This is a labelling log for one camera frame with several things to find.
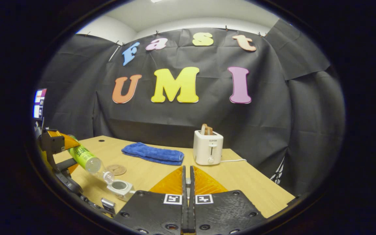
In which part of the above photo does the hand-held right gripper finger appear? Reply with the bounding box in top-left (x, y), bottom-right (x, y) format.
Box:
top-left (190, 165), bottom-right (267, 235)
top-left (113, 165), bottom-right (188, 235)

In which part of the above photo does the clear green-label water bottle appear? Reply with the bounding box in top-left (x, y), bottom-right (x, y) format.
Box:
top-left (67, 135), bottom-right (115, 184)

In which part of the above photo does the round cork coaster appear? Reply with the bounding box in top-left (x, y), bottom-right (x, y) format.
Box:
top-left (106, 164), bottom-right (127, 176)

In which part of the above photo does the white ceramic teacup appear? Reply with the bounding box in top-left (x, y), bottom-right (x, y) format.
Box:
top-left (106, 180), bottom-right (135, 202)

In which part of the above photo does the computer monitor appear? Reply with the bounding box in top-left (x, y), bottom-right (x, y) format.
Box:
top-left (33, 88), bottom-right (47, 119)

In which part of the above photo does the white toaster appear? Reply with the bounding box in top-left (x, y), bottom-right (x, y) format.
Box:
top-left (193, 130), bottom-right (224, 165)

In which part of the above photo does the blue folded towel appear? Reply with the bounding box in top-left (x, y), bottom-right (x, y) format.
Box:
top-left (121, 142), bottom-right (184, 165)

